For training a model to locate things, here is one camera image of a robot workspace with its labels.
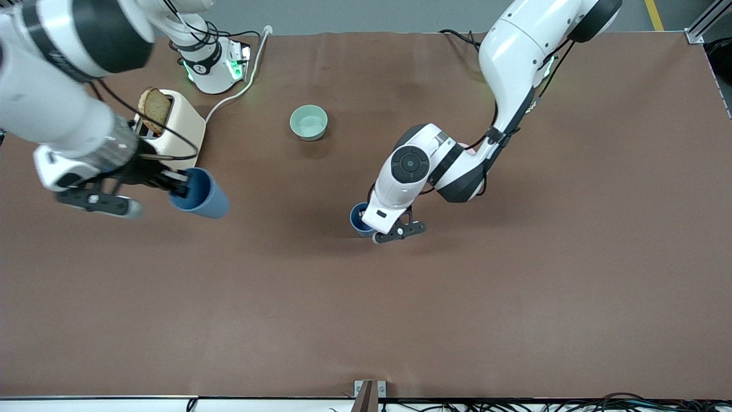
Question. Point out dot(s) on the metal table edge bracket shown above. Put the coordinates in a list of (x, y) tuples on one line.
[(369, 395)]

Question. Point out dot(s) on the aluminium frame profile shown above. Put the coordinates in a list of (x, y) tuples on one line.
[(706, 23)]

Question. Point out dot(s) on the brown bread slice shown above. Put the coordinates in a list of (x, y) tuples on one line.
[(154, 110)]

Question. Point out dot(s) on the blue plastic cup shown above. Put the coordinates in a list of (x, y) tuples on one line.
[(359, 220), (206, 194)]

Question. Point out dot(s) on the mint green bowl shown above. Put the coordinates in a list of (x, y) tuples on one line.
[(309, 122)]

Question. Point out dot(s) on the metal base connector plate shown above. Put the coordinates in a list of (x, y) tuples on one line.
[(239, 60)]

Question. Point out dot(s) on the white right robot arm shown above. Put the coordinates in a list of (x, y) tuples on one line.
[(51, 91)]

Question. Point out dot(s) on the cream white toaster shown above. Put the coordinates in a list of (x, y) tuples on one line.
[(183, 123)]

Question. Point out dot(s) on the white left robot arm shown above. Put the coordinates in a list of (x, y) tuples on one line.
[(514, 63)]

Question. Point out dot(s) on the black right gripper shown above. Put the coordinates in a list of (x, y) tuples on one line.
[(139, 170)]

